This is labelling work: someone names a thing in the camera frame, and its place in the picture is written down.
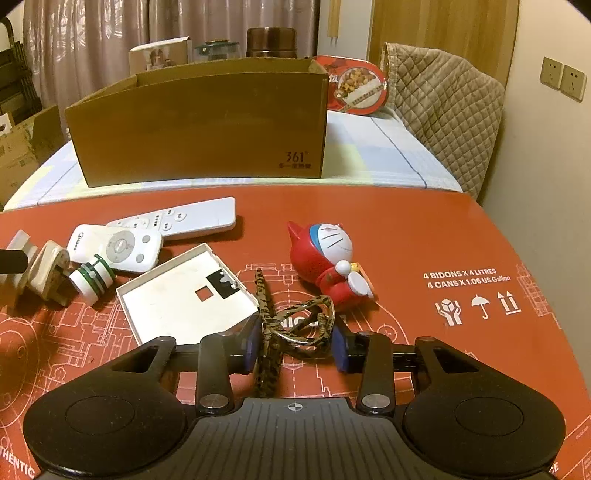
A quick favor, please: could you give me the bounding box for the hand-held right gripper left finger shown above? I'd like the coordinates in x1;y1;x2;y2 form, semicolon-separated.
111;316;265;417

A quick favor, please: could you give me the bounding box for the white plug adapter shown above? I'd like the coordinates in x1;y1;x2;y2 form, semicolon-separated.
6;230;41;289

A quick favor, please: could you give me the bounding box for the brown metal thermos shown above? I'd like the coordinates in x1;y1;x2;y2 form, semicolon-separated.
245;27;297;60

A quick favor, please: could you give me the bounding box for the dark wooden rack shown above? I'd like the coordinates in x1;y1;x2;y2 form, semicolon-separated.
0;41;43;121

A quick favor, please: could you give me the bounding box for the long white remote control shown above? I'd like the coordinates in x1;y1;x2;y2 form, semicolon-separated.
106;196;238;241

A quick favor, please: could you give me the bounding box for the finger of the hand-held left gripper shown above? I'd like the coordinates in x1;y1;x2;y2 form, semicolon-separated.
0;249;30;274

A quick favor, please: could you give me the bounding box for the white square plastic plate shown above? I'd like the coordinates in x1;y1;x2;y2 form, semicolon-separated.
115;243;260;348

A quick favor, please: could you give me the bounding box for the beige quilted chair cover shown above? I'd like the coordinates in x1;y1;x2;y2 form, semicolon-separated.
380;42;507;198

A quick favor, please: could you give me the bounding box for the wooden wardrobe handle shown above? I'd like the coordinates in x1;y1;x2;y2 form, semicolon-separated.
327;0;341;41

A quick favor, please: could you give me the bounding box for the white product box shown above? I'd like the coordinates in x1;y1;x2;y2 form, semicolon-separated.
128;36;193;75

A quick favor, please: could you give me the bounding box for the white wardrobe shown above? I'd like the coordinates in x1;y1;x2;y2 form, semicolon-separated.
318;0;371;60

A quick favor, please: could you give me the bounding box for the cream power plug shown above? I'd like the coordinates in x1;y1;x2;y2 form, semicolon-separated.
25;240;75;308

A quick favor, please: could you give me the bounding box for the brown patterned hair tie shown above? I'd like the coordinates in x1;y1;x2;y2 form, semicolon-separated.
252;270;337;398

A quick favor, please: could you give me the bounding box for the red printed cardboard sheet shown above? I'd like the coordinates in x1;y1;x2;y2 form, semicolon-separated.
0;191;591;480

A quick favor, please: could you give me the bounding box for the red and blue cat toy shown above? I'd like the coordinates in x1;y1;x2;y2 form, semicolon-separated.
287;220;380;313

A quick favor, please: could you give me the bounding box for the glass jar with green lid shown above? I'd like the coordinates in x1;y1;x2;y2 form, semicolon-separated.
192;40;242;64

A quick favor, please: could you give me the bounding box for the short white remote control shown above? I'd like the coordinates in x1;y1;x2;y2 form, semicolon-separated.
67;224;164;274

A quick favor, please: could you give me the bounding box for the stack of flat cardboard boxes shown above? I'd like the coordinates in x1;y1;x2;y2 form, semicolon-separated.
0;104;66;209

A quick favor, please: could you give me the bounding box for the pink-grey patterned curtain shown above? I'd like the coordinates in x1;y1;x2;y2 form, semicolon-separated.
22;0;320;112

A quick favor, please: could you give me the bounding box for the red instant meal package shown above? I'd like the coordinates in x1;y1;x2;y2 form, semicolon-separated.
313;54;390;116

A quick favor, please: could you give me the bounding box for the beige wall socket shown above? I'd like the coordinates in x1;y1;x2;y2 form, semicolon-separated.
540;56;563;89
560;64;587;102

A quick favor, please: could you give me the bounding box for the brown cardboard box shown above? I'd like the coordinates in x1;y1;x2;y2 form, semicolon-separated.
65;57;330;189

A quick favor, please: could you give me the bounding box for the wooden door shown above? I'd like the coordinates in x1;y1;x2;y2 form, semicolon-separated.
368;0;520;95

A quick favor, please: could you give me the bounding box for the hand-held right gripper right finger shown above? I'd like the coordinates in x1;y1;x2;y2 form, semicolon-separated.
329;320;482;417

